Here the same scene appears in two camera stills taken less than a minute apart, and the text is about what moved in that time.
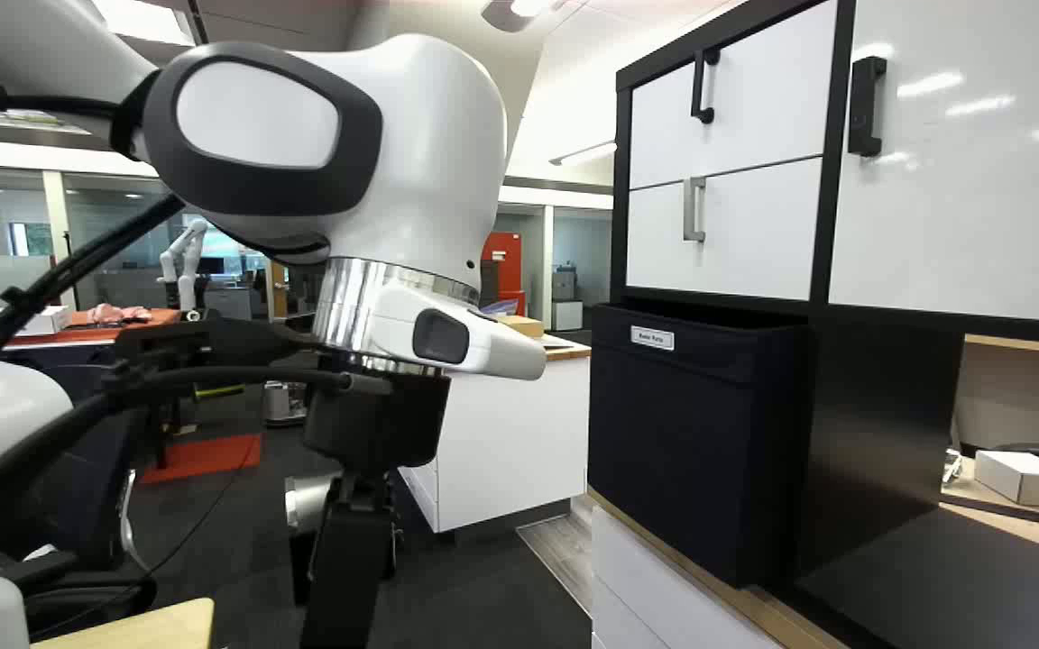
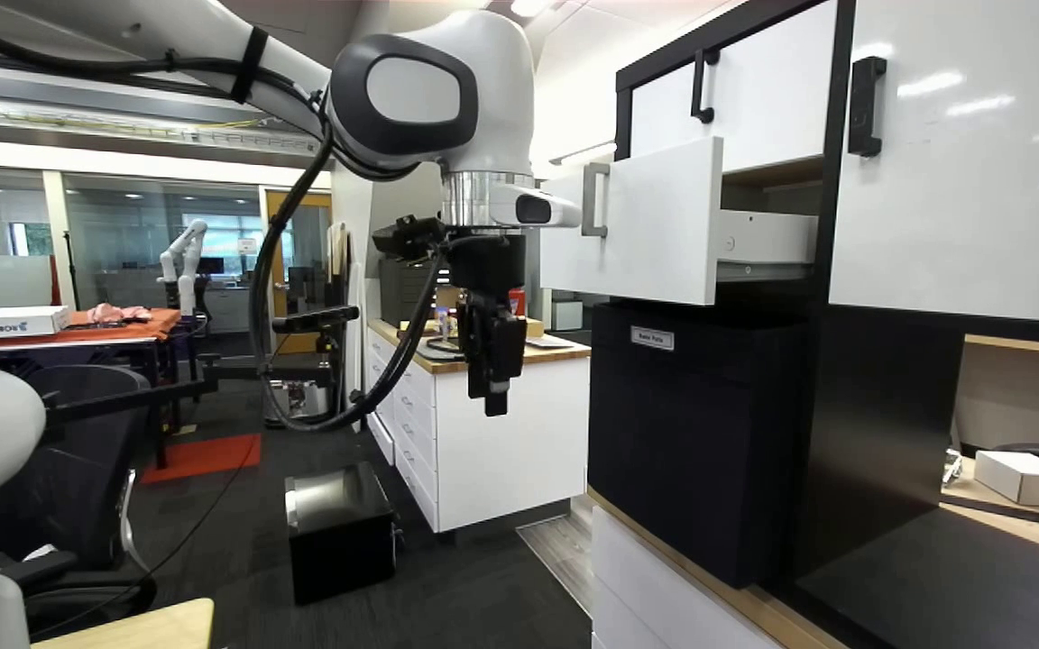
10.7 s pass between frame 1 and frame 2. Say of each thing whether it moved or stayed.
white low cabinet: stayed
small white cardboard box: stayed
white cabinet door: stayed
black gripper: moved
